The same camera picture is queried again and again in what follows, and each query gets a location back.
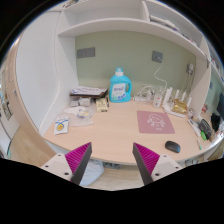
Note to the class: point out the white power strip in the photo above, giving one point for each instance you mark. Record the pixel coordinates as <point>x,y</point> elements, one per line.
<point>140,99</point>

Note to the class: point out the white wall shelf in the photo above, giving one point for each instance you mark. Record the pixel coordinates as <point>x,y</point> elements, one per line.
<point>145,16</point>

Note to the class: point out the green marker pen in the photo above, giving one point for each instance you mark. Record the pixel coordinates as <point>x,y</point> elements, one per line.
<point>199,144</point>

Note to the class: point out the stack of books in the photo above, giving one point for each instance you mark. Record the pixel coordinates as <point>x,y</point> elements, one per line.
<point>86,91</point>

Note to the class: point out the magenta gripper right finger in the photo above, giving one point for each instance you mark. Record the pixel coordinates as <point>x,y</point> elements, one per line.
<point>153,166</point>

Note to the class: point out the black computer mouse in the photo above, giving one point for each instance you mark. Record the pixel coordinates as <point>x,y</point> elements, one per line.
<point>172,146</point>

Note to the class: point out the clear small bottle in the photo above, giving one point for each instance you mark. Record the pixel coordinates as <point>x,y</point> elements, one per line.
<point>158,98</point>

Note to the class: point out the grey wall socket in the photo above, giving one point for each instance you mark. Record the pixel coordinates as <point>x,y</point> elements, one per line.
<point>157,56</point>
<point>87,52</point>

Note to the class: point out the black calculator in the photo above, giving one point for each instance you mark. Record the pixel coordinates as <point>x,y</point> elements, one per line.
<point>205,128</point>

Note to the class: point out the blue detergent bottle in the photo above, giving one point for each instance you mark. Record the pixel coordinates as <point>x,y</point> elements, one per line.
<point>120,87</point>

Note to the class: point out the golden snack bag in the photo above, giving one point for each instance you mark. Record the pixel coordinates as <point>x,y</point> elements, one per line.
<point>179,107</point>

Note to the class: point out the grey wall socket right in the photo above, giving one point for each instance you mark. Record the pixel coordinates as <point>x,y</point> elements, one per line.
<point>157,56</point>

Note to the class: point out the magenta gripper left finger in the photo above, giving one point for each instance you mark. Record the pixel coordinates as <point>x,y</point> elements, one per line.
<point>70,166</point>

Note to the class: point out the grey wall socket left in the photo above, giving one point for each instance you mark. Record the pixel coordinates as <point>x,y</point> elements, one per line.
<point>87,52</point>

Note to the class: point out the white yellow packet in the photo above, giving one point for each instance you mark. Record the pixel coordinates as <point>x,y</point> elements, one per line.
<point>61,125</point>

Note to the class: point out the pink mouse pad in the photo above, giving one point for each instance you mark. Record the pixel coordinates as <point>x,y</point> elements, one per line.
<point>154,123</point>

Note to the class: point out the clear plastic bag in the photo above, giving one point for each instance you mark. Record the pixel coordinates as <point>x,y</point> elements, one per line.
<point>80,116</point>

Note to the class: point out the yellow small box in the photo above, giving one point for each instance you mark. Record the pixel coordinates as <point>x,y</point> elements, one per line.
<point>101,105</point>

